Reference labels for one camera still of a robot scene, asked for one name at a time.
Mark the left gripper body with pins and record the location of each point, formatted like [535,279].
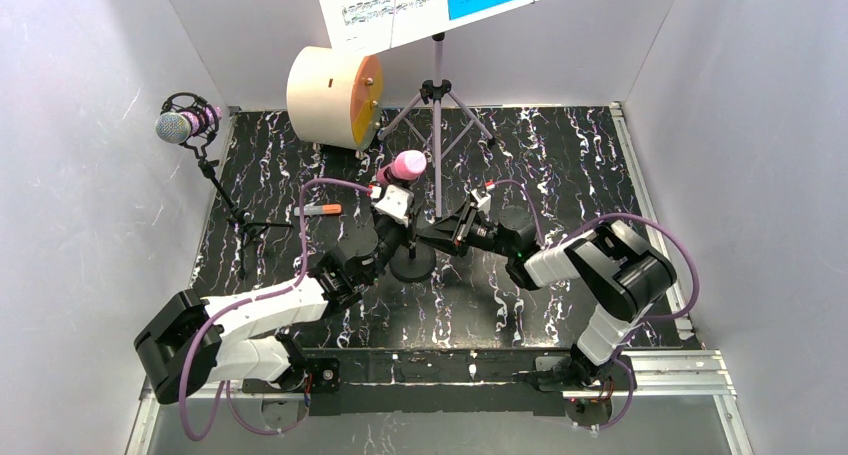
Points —
[389,219]

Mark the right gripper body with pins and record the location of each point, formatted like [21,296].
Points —
[460,229]

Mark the black round-base mic stand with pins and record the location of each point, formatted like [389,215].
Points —
[418,262]

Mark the pink microphone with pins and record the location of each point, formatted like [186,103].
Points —
[407,166]

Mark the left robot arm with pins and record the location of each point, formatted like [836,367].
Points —
[220,338]

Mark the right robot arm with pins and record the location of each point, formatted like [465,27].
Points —
[624,273]

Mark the orange and grey marker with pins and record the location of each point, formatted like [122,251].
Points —
[318,210]

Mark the silver tripod music stand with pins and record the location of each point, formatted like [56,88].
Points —
[433,92]

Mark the black tripod mic stand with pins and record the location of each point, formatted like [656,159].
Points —
[248,230]

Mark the cream and orange drum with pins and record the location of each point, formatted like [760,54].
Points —
[333,98]

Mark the white sheet music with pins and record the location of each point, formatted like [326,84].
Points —
[373,26]

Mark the blue mesh microphone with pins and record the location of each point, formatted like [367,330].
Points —
[177,127]

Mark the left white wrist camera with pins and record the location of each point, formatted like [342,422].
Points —
[393,201]

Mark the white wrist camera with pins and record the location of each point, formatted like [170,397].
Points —
[481,198]
[393,201]

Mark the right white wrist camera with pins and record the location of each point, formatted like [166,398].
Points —
[481,198]

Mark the aluminium frame rail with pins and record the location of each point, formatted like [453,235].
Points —
[463,402]

